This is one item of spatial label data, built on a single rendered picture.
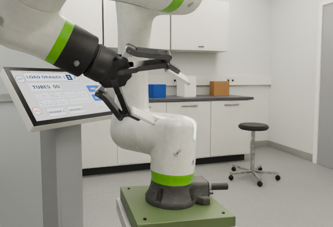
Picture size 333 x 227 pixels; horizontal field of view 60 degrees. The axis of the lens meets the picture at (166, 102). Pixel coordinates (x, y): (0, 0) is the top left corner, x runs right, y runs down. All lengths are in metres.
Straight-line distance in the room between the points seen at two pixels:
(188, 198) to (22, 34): 0.57
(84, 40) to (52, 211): 1.14
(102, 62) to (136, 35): 0.31
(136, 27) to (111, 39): 2.95
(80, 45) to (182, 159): 0.41
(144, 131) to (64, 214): 0.87
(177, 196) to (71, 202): 0.87
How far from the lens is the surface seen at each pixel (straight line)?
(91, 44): 0.58
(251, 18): 5.08
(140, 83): 0.88
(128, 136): 0.86
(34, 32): 0.56
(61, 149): 1.49
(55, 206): 1.57
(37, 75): 1.46
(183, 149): 0.79
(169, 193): 0.82
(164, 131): 0.78
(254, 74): 5.03
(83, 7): 3.87
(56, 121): 1.32
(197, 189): 0.87
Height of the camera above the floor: 1.15
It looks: 5 degrees down
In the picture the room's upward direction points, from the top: straight up
